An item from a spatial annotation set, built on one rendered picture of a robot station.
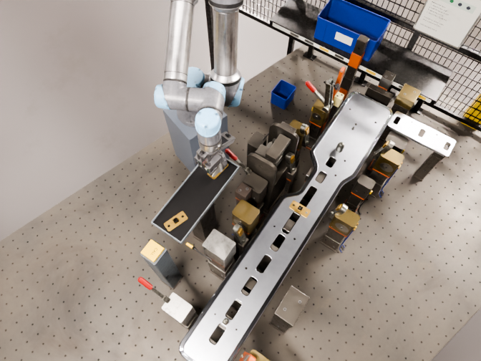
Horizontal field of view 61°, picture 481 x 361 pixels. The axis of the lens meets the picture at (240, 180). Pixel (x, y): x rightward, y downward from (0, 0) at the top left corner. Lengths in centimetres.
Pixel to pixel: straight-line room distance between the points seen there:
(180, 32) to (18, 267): 133
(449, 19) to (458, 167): 74
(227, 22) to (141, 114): 185
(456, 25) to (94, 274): 194
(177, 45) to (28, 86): 243
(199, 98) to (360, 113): 91
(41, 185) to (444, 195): 251
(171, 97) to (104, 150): 184
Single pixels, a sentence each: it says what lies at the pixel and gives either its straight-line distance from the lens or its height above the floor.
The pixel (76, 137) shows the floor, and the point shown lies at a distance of 322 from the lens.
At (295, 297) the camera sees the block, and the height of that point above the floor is 103.
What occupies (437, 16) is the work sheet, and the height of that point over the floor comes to 125.
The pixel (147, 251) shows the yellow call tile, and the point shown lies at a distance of 149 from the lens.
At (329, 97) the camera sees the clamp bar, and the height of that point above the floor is 114.
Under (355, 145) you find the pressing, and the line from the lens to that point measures 187.
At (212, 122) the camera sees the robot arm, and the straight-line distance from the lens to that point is 121.
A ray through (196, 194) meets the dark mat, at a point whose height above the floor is 116.
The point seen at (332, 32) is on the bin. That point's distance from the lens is 211.
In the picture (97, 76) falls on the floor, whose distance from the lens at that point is 351.
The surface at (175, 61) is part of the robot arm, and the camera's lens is 133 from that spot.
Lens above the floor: 256
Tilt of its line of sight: 65 degrees down
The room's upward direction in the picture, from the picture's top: straight up
